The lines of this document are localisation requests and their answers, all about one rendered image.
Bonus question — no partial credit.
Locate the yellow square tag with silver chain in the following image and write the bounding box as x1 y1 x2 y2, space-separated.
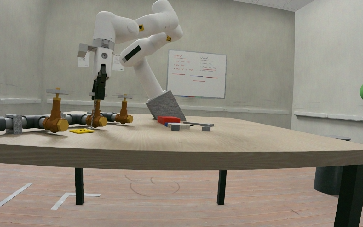
69 106 96 134

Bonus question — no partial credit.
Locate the red rectangular block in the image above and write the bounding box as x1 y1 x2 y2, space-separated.
158 116 180 125

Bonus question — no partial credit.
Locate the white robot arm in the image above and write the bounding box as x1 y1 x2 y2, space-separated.
77 0 183 102

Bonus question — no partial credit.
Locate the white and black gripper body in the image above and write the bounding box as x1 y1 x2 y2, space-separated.
92 47 114 81

